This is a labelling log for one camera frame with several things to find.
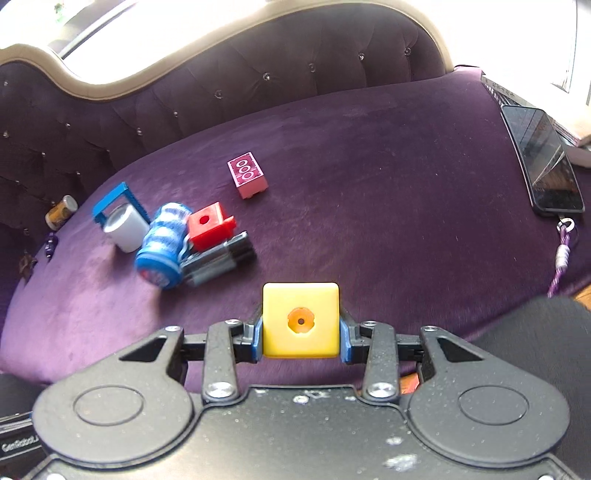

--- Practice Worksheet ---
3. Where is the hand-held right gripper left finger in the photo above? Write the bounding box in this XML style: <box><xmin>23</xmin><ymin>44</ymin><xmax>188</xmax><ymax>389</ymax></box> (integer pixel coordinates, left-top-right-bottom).
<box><xmin>119</xmin><ymin>318</ymin><xmax>265</xmax><ymax>401</ymax></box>

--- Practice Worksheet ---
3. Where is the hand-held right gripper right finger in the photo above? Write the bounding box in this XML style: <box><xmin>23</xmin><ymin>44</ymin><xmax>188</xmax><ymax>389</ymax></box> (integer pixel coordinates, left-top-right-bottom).
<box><xmin>339</xmin><ymin>318</ymin><xmax>485</xmax><ymax>401</ymax></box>

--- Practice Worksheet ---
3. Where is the yellow cube block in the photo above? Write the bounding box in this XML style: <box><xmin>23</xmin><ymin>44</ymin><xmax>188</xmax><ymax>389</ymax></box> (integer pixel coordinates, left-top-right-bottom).
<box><xmin>262</xmin><ymin>282</ymin><xmax>341</xmax><ymax>359</ymax></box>

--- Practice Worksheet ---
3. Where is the blue ribbed plastic container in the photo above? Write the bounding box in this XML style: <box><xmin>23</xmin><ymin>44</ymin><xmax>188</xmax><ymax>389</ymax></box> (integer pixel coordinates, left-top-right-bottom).
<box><xmin>135</xmin><ymin>202</ymin><xmax>192</xmax><ymax>290</ymax></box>

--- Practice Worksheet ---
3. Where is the red cube block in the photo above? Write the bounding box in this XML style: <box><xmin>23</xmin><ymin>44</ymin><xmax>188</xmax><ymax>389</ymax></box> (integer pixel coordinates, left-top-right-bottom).
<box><xmin>187</xmin><ymin>202</ymin><xmax>237</xmax><ymax>252</ymax></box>

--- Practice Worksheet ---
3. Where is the purple tufted velvet sofa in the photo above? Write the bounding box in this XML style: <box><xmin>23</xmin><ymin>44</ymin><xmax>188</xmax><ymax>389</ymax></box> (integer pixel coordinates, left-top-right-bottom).
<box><xmin>0</xmin><ymin>0</ymin><xmax>591</xmax><ymax>386</ymax></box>

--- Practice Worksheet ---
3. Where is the pink toy brick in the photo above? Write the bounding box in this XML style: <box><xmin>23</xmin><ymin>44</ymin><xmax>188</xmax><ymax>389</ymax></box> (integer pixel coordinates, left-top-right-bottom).
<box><xmin>227</xmin><ymin>150</ymin><xmax>269</xmax><ymax>200</ymax></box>

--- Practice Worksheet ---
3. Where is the white cup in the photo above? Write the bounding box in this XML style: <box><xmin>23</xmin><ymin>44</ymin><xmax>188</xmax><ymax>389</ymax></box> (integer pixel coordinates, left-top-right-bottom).
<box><xmin>104</xmin><ymin>204</ymin><xmax>149</xmax><ymax>253</ymax></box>

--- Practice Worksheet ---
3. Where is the small yellow can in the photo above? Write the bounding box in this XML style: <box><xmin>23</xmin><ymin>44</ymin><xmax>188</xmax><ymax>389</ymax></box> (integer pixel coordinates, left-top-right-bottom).
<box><xmin>45</xmin><ymin>195</ymin><xmax>78</xmax><ymax>229</ymax></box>

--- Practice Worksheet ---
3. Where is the black smartphone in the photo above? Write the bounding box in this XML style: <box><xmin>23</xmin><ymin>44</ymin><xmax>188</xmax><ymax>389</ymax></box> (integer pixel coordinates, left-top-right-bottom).
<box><xmin>501</xmin><ymin>105</ymin><xmax>585</xmax><ymax>217</ymax></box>

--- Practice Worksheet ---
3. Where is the white and black cardboard box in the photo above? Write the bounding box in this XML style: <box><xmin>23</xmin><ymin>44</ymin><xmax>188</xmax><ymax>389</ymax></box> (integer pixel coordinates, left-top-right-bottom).
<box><xmin>480</xmin><ymin>74</ymin><xmax>591</xmax><ymax>168</ymax></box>

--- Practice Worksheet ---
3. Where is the blue plastic frame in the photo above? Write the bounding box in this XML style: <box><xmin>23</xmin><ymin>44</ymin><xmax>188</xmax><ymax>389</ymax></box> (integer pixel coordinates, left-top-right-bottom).
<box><xmin>91</xmin><ymin>182</ymin><xmax>151</xmax><ymax>227</ymax></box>

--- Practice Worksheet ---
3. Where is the purple white phone strap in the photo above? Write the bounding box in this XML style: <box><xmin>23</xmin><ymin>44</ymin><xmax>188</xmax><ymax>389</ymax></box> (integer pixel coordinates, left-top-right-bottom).
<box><xmin>547</xmin><ymin>217</ymin><xmax>575</xmax><ymax>296</ymax></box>

